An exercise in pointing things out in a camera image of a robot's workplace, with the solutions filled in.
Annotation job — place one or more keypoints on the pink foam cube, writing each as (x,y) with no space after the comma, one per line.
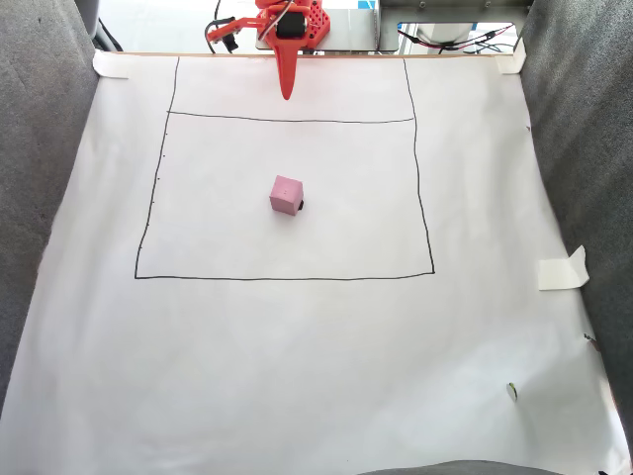
(285,194)

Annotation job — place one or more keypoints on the black dot mark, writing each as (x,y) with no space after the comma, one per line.
(299,206)

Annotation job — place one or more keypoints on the grey felt panel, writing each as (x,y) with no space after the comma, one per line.
(583,148)
(39,173)

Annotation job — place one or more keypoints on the white paper sheet with lines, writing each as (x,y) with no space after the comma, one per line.
(316,346)

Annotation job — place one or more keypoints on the white folded tape piece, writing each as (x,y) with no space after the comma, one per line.
(559,274)

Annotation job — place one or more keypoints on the small white round sticker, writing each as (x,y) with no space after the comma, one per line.
(512,392)

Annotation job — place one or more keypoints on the black camera on orange bracket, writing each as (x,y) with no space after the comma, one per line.
(225,32)

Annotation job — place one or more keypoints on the metal frame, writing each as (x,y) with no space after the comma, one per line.
(445,10)

